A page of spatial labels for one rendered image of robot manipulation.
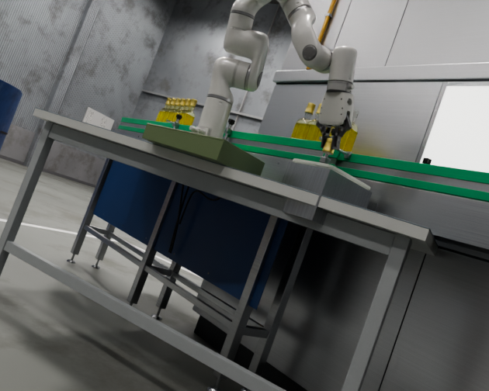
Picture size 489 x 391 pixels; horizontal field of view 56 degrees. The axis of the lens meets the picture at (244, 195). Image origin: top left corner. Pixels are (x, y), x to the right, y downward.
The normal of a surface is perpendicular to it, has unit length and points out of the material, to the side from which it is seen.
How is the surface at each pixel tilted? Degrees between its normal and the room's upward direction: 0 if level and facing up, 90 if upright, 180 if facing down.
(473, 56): 90
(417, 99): 90
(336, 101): 105
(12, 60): 90
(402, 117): 90
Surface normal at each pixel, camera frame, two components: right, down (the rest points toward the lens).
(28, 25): 0.84, 0.28
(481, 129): -0.71, -0.30
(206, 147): -0.43, -0.21
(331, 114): -0.77, 0.03
